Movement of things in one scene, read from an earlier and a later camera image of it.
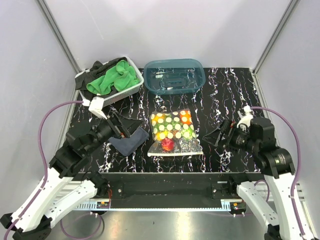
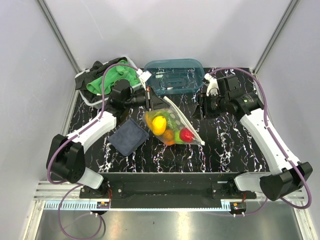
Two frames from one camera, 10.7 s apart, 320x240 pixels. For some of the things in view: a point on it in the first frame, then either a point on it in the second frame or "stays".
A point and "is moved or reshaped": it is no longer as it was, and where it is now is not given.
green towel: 122,76 stays
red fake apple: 167,144 -> 186,135
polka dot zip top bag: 173,133 is moved or reshaped
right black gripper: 229,127 -> 203,100
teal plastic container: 174,76 stays
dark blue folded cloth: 127,145 stays
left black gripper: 125,127 -> 153,102
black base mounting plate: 168,190 stays
